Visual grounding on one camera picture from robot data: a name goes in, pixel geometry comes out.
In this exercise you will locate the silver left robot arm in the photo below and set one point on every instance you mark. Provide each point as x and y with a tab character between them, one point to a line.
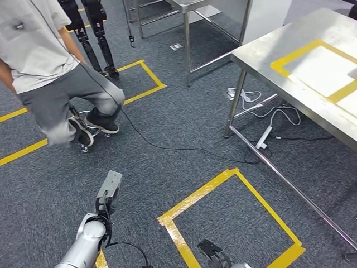
84	244

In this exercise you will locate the steel workbench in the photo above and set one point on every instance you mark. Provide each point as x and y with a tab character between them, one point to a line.
256	55

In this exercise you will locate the floor outlet plate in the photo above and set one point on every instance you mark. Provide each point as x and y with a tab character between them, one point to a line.
176	47

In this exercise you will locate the white power strip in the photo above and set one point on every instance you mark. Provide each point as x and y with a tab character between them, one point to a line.
263	137

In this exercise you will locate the chrome rolling stool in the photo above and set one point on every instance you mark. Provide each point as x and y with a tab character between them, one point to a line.
84	148

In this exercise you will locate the black humanoid robot legs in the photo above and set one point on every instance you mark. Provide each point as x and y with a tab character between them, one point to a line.
103	44

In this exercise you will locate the person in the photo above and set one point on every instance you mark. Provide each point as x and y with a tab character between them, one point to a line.
41	48

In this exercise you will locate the steel frame table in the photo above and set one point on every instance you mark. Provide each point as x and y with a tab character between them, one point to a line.
186	44

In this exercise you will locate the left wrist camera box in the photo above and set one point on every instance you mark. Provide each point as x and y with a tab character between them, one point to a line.
110	185

